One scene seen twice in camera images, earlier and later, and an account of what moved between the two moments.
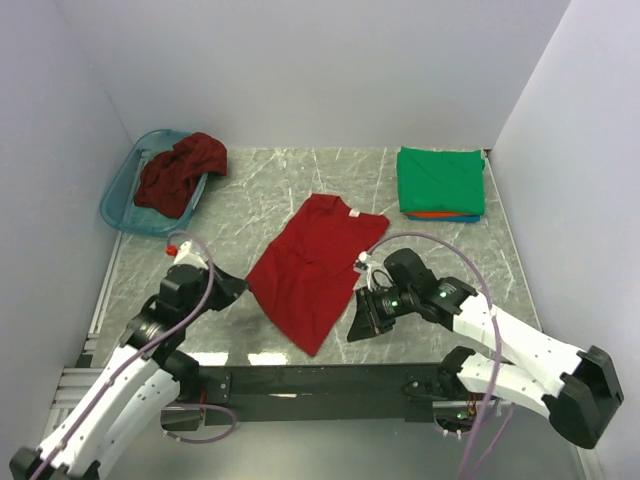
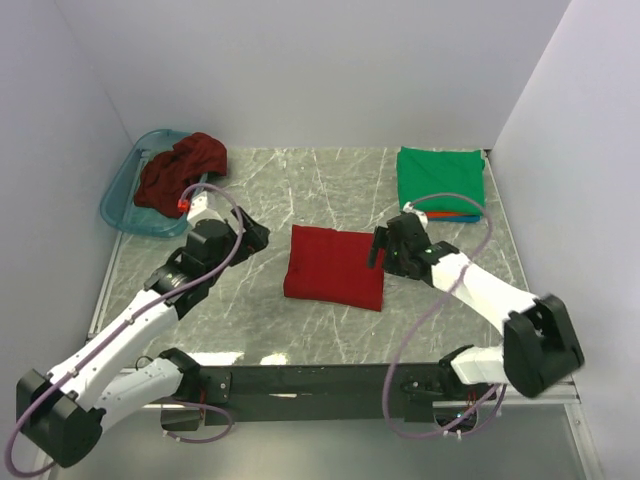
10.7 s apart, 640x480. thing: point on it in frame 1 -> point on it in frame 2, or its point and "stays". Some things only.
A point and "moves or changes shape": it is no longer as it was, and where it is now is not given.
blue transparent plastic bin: [118, 206] stays
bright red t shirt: [306, 279] moves or changes shape
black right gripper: [368, 321] -> [382, 240]
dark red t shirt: [169, 181] stays
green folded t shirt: [441, 181] stays
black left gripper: [229, 289] -> [254, 238]
